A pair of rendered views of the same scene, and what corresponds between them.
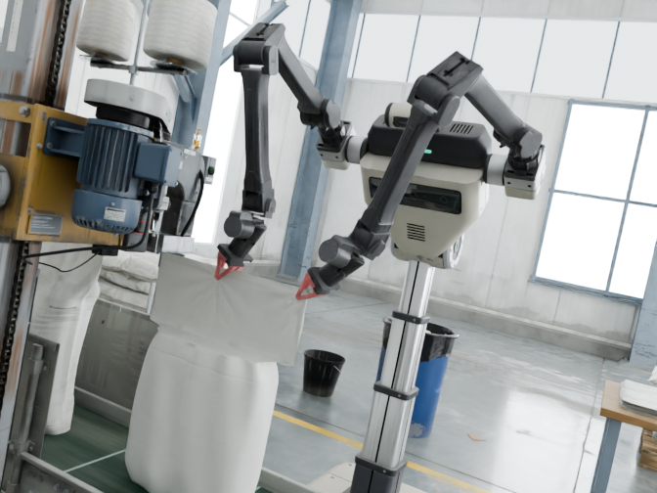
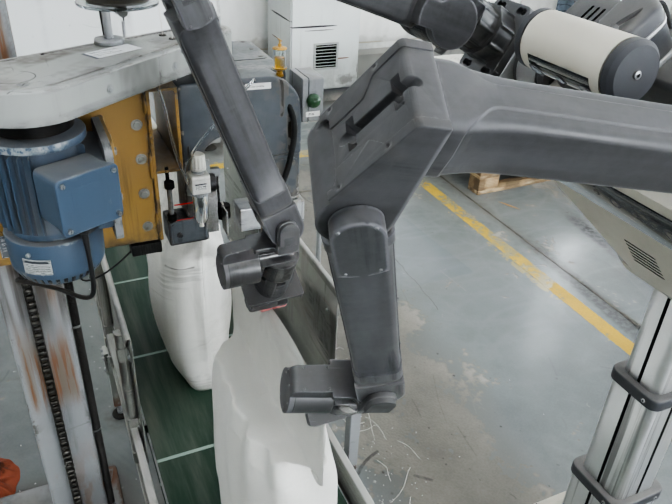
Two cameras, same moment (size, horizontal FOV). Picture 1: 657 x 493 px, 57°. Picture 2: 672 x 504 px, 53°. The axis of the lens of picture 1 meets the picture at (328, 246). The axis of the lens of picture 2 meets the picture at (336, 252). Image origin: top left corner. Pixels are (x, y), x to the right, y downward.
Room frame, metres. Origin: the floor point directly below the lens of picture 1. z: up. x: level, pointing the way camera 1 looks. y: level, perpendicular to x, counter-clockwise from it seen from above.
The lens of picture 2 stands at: (0.96, -0.43, 1.72)
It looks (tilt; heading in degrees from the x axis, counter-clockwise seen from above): 31 degrees down; 38
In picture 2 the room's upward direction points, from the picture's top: 3 degrees clockwise
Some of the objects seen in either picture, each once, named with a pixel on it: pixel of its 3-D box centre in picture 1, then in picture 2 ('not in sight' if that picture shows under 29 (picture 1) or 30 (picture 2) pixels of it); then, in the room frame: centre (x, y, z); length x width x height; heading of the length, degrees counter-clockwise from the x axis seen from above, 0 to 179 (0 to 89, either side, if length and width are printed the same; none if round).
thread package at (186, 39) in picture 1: (180, 30); not in sight; (1.56, 0.48, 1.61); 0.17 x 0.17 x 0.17
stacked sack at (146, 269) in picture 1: (168, 270); not in sight; (4.61, 1.18, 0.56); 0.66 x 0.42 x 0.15; 154
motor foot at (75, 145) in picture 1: (79, 142); not in sight; (1.43, 0.62, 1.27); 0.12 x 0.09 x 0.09; 154
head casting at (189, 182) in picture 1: (139, 179); (222, 117); (1.88, 0.62, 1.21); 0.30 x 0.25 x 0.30; 64
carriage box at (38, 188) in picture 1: (51, 175); (56, 156); (1.55, 0.74, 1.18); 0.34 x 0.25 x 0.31; 154
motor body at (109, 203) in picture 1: (111, 177); (48, 201); (1.42, 0.53, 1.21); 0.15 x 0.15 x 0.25
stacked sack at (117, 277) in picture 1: (140, 280); not in sight; (4.66, 1.39, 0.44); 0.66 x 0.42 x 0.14; 58
